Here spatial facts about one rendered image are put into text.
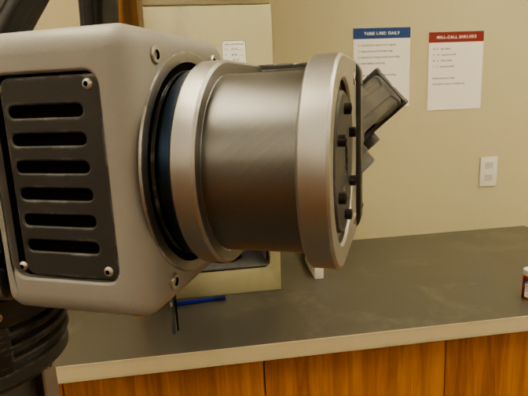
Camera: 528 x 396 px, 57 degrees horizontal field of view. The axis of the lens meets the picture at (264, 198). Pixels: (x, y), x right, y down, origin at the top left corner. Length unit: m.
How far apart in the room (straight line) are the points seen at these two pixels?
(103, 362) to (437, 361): 0.79
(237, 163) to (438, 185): 1.76
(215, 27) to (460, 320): 0.93
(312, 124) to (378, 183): 1.65
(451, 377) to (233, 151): 1.18
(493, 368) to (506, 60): 1.15
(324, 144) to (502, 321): 1.14
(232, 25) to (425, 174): 0.99
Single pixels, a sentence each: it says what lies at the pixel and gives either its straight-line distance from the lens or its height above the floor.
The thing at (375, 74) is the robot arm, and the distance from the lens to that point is 0.82.
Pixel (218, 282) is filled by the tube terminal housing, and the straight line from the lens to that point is 1.39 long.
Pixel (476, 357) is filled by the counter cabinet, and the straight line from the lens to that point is 1.38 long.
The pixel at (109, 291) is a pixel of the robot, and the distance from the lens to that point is 0.27.
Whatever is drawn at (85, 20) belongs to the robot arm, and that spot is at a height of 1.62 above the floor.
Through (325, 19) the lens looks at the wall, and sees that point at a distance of 1.80.
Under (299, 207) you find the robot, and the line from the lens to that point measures 0.23.
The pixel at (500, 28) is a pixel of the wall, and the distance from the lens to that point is 2.06.
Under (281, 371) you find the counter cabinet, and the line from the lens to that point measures 1.21.
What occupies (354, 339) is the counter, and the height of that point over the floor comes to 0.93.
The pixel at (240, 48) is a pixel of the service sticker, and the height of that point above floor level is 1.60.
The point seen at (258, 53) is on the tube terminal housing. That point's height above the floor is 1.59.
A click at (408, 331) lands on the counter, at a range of 1.22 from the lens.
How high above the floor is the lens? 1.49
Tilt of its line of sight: 12 degrees down
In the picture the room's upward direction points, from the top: 2 degrees counter-clockwise
